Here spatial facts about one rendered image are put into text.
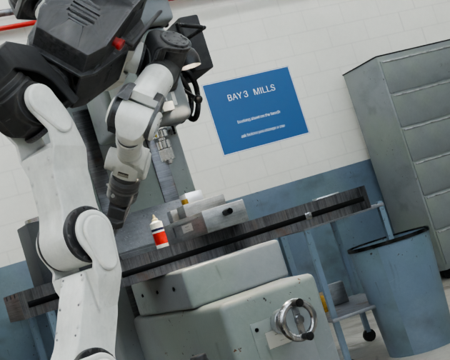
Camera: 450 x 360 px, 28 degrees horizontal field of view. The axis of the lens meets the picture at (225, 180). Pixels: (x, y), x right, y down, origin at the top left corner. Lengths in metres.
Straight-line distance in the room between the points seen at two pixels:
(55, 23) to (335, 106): 6.19
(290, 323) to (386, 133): 5.65
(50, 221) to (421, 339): 3.06
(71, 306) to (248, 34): 6.10
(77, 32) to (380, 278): 2.98
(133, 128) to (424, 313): 2.97
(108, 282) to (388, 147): 5.97
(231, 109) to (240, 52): 0.54
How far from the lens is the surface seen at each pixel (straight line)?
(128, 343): 3.23
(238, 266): 2.71
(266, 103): 8.02
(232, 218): 2.77
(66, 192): 2.25
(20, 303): 2.65
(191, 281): 2.65
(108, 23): 2.35
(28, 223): 2.72
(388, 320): 5.00
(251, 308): 2.53
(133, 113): 2.27
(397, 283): 4.91
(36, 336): 6.90
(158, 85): 2.34
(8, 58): 2.26
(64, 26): 2.33
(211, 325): 2.59
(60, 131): 2.25
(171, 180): 3.34
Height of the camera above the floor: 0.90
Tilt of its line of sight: 4 degrees up
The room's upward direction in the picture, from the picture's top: 17 degrees counter-clockwise
